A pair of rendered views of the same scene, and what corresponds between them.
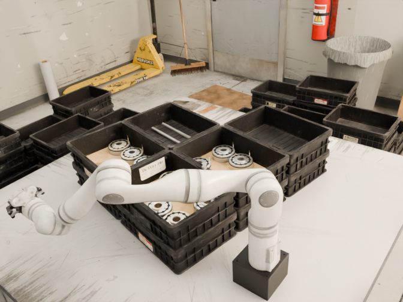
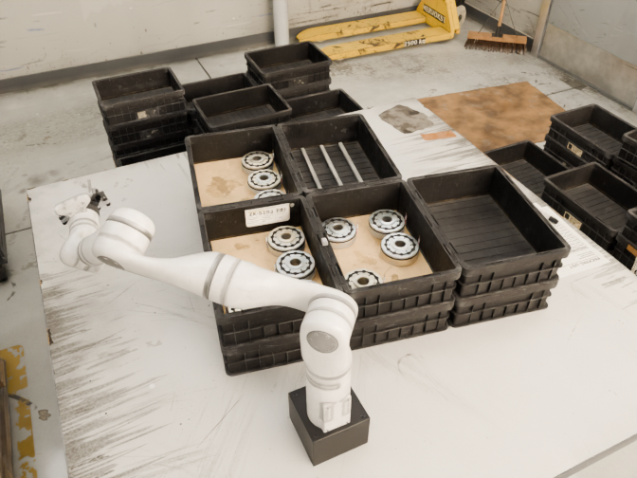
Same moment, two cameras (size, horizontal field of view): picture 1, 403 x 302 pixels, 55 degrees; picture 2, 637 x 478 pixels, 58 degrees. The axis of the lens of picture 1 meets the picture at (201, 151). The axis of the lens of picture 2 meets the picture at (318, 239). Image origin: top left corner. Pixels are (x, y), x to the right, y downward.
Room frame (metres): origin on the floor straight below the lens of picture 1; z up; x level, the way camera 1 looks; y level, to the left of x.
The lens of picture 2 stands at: (0.24, -0.44, 1.91)
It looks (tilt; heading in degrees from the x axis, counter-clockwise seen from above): 41 degrees down; 24
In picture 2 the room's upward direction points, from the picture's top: straight up
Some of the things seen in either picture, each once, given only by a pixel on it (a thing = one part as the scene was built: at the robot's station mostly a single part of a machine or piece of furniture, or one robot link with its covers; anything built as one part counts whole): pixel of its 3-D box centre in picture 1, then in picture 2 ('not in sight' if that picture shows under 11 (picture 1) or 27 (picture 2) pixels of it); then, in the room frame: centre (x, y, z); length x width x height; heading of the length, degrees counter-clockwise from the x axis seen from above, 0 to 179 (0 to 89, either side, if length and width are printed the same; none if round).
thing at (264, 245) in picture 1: (262, 240); (328, 386); (0.89, -0.17, 0.89); 0.09 x 0.09 x 0.17; 48
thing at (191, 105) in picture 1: (182, 105); (405, 117); (2.33, 0.10, 0.71); 0.22 x 0.19 x 0.01; 49
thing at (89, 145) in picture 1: (118, 157); (242, 180); (1.48, 0.37, 0.87); 0.40 x 0.30 x 0.11; 39
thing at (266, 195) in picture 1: (263, 200); (328, 337); (0.88, -0.17, 1.05); 0.09 x 0.09 x 0.17; 8
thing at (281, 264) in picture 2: not in sight; (295, 264); (1.21, 0.06, 0.86); 0.10 x 0.10 x 0.01
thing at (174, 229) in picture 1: (171, 186); (265, 252); (1.16, 0.12, 0.92); 0.40 x 0.30 x 0.02; 39
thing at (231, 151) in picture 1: (223, 151); (387, 220); (1.48, -0.10, 0.86); 0.10 x 0.10 x 0.01
